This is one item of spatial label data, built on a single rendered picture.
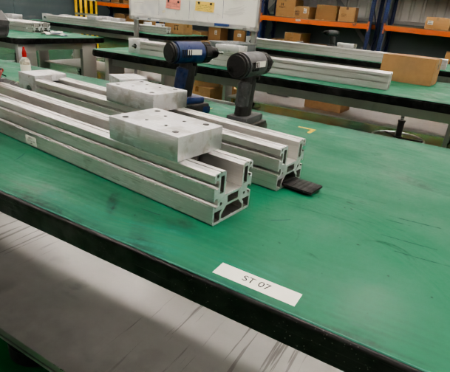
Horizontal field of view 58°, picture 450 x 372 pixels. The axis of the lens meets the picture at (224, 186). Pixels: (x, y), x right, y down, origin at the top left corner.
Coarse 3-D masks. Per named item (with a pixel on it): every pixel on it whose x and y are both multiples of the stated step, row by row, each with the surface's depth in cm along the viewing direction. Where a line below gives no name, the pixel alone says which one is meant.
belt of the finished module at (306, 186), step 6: (288, 180) 79; (294, 180) 80; (300, 180) 80; (288, 186) 77; (294, 186) 77; (300, 186) 77; (306, 186) 77; (312, 186) 78; (318, 186) 78; (306, 192) 75; (312, 192) 75
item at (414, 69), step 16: (176, 32) 526; (384, 64) 248; (400, 64) 242; (416, 64) 238; (432, 64) 233; (400, 80) 245; (416, 80) 240; (432, 80) 239; (208, 96) 487; (336, 112) 422
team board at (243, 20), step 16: (144, 0) 412; (160, 0) 403; (176, 0) 394; (192, 0) 385; (208, 0) 377; (224, 0) 369; (240, 0) 362; (256, 0) 354; (144, 16) 418; (160, 16) 408; (176, 16) 399; (192, 16) 390; (208, 16) 382; (224, 16) 374; (240, 16) 366; (256, 16) 358; (256, 32) 368
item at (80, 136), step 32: (0, 96) 93; (32, 96) 97; (0, 128) 95; (32, 128) 86; (64, 128) 81; (96, 128) 75; (64, 160) 82; (96, 160) 75; (128, 160) 70; (160, 160) 65; (192, 160) 63; (224, 160) 66; (160, 192) 67; (192, 192) 62; (224, 192) 62
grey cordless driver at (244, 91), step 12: (228, 60) 95; (240, 60) 93; (252, 60) 94; (264, 60) 99; (228, 72) 96; (240, 72) 94; (252, 72) 96; (264, 72) 102; (240, 84) 98; (252, 84) 100; (240, 96) 99; (252, 96) 101; (240, 108) 100; (240, 120) 100; (252, 120) 102; (264, 120) 107
